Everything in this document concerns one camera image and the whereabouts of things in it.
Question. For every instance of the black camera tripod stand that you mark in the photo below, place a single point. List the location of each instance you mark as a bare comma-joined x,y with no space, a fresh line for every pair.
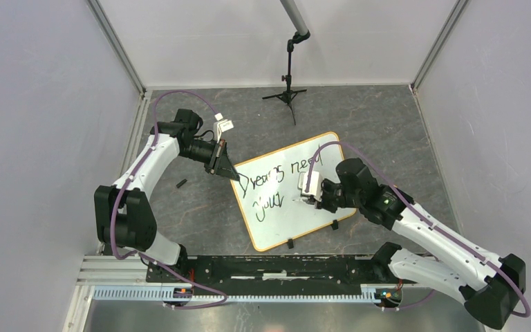
288,95

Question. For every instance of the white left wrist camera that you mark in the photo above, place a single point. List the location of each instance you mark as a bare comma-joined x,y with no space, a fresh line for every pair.
220,126

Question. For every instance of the yellow framed whiteboard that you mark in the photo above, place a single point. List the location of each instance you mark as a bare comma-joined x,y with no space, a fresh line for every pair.
268,184

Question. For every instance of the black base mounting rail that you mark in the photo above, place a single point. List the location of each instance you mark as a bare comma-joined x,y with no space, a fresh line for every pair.
260,274

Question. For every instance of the grey overhead pole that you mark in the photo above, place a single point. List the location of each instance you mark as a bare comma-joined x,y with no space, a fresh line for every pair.
295,17

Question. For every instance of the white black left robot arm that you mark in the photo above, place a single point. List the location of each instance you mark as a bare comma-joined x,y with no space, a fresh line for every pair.
123,214

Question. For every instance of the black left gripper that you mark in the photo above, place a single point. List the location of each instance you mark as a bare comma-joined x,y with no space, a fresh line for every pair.
225,167

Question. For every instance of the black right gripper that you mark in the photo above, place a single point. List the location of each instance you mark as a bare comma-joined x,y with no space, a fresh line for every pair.
323,204

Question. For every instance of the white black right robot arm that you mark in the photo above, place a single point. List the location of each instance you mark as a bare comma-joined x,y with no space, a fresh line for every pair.
490,287

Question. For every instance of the light blue cable duct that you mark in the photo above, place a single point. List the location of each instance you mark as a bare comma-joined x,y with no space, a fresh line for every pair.
189,295

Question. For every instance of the black marker cap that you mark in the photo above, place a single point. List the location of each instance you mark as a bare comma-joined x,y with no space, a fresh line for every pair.
181,183

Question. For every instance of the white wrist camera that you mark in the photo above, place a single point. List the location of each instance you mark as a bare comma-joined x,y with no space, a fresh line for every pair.
310,187
220,126

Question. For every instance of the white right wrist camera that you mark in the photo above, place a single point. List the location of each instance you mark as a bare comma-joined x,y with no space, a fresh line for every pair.
310,187

